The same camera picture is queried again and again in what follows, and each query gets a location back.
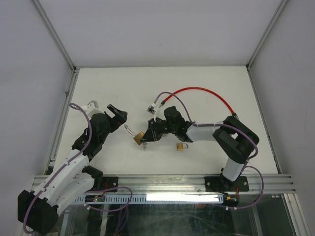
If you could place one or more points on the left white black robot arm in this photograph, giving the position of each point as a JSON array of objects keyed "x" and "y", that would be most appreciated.
[{"x": 39, "y": 209}]

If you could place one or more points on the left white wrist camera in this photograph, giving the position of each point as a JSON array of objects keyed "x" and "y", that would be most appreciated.
[{"x": 92, "y": 108}]

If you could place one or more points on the small brass padlock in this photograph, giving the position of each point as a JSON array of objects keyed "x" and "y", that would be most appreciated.
[{"x": 181, "y": 146}]

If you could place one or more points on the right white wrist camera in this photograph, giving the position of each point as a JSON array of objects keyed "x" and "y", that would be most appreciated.
[{"x": 153, "y": 109}]

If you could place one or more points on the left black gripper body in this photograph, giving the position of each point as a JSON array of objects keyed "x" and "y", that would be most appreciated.
[{"x": 111, "y": 126}]

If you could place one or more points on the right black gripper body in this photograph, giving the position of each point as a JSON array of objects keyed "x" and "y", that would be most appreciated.
[{"x": 160, "y": 128}]

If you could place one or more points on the red cable lock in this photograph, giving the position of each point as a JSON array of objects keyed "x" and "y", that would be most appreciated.
[{"x": 204, "y": 95}]

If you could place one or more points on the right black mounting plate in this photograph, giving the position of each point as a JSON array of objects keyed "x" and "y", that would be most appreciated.
[{"x": 214, "y": 183}]

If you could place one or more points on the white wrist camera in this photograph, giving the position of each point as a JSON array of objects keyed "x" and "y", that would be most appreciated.
[
  {"x": 153, "y": 109},
  {"x": 92, "y": 108}
]

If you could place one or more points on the white slotted cable duct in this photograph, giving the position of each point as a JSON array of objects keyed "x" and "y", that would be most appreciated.
[{"x": 150, "y": 198}]

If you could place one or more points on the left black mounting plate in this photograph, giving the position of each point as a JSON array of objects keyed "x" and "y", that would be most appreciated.
[{"x": 104, "y": 183}]

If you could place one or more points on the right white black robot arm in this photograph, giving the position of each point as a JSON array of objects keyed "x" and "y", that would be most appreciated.
[{"x": 237, "y": 141}]

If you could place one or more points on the large brass padlock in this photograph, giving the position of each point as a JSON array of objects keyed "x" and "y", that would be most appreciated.
[{"x": 136, "y": 137}]

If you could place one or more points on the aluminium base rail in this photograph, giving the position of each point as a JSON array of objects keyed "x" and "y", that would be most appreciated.
[{"x": 271, "y": 184}]

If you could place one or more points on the black mounting plate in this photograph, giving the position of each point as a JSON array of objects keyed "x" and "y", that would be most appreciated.
[
  {"x": 104, "y": 183},
  {"x": 214, "y": 183}
]

